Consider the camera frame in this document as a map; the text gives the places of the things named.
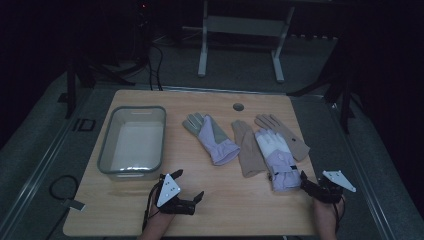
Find white and purple glove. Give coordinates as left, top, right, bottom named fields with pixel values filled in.
left=254, top=128, right=303, bottom=193

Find hand-held gripper cable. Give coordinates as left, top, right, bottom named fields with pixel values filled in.
left=142, top=181, right=162, bottom=233
left=333, top=195, right=347, bottom=233

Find person's left hand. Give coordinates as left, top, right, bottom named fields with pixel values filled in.
left=146, top=204, right=177, bottom=228

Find black tripod stand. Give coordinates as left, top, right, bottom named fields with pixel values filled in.
left=57, top=54, right=136, bottom=120
left=287, top=39, right=356, bottom=135

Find grey cloth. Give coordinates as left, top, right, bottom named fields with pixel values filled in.
left=231, top=119, right=268, bottom=179

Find purple glove with grey palm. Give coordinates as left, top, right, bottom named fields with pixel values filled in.
left=181, top=112, right=241, bottom=167

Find black hanging cables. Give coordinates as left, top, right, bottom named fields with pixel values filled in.
left=145, top=41, right=165, bottom=92

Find person's right hand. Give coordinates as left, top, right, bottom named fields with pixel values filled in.
left=312, top=198, right=346, bottom=223

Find left hand-held gripper cable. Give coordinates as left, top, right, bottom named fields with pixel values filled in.
left=142, top=181, right=162, bottom=233

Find grey plastic bin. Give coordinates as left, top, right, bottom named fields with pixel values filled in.
left=96, top=105, right=167, bottom=182

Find black floor bracket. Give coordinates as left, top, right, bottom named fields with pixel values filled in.
left=72, top=117, right=97, bottom=133

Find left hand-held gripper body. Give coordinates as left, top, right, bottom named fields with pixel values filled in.
left=155, top=173, right=196, bottom=216

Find black floor cable loop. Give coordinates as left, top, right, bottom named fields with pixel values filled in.
left=49, top=174, right=80, bottom=202

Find white metal stand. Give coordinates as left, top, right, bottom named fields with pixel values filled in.
left=181, top=0, right=296, bottom=84

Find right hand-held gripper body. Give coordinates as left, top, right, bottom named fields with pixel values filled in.
left=307, top=169, right=357, bottom=205

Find right hand-held gripper cable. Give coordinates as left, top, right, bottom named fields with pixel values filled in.
left=333, top=195, right=347, bottom=233

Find beige glove with black tag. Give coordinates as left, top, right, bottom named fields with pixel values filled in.
left=254, top=113, right=311, bottom=163

